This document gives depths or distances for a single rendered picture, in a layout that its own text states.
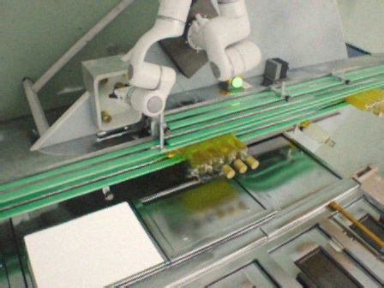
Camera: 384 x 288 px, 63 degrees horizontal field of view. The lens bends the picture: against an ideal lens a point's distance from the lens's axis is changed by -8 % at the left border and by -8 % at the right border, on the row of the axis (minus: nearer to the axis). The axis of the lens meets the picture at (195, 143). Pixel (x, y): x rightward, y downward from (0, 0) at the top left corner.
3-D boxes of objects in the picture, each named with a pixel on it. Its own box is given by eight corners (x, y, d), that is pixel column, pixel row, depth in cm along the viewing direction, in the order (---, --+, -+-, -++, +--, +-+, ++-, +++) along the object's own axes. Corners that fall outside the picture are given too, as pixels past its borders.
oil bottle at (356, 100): (338, 97, 194) (376, 120, 174) (340, 89, 191) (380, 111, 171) (343, 96, 196) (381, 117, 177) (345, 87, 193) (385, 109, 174)
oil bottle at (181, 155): (162, 151, 141) (189, 181, 126) (162, 140, 138) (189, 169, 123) (174, 147, 144) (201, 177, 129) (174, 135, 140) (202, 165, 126)
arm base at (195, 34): (177, 25, 122) (200, 37, 111) (203, 5, 123) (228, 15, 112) (195, 55, 133) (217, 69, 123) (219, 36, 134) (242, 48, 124)
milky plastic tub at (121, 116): (93, 122, 131) (99, 133, 125) (87, 69, 118) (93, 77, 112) (134, 111, 139) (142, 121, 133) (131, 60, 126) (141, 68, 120)
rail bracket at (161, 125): (150, 141, 134) (165, 158, 126) (149, 104, 125) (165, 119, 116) (157, 139, 136) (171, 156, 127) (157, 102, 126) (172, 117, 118)
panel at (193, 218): (21, 240, 113) (44, 320, 90) (19, 235, 111) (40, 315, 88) (226, 168, 154) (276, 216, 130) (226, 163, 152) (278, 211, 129)
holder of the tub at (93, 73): (94, 132, 134) (100, 142, 129) (87, 69, 118) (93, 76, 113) (133, 122, 142) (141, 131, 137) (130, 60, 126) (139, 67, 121)
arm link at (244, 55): (237, 53, 123) (266, 69, 113) (207, 65, 119) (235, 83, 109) (236, 28, 117) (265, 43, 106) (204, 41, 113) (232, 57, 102)
